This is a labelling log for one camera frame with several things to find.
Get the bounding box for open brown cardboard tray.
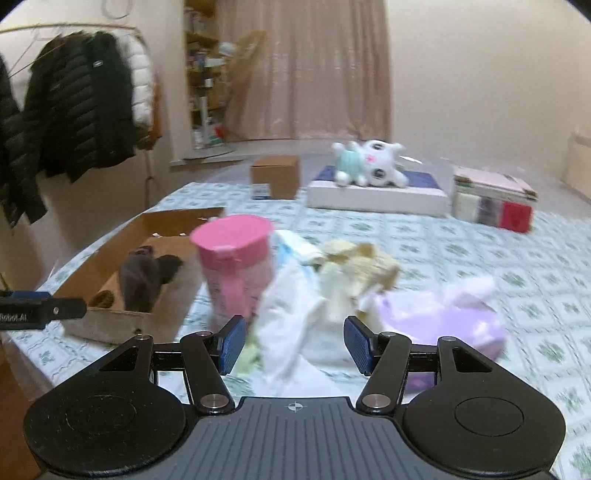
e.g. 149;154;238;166
54;207;224;344

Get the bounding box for standing fan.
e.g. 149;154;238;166
184;30;266;162

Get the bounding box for black sleep mask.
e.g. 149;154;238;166
118;245;183;313

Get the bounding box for purple tissue pack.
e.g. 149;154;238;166
368;276;508;388

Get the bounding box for pink curtain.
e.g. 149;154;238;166
216;1;392;140

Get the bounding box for stack of books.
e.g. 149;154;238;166
452;167;538;234

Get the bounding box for white cloth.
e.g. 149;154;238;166
250;260;353;398

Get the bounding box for pink Hello Kitty cup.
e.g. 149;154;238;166
189;214;274;318

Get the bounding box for light green cloth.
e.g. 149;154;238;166
231;337;262;376

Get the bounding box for white puffer jacket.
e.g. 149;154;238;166
117;34;155;132

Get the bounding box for small brown cardboard box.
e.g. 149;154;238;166
249;155;301;200

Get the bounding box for cream knitted socks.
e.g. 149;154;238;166
317;239;401;323

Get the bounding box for green floral tablecloth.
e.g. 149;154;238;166
2;183;590;479

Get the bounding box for wooden bookshelf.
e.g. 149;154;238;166
183;0;221;149

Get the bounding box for white flat box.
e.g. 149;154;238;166
305;165;451;217

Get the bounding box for black puffer jacket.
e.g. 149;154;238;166
1;31;138;226

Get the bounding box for white bunny plush toy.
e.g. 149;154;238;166
332;139;409;188

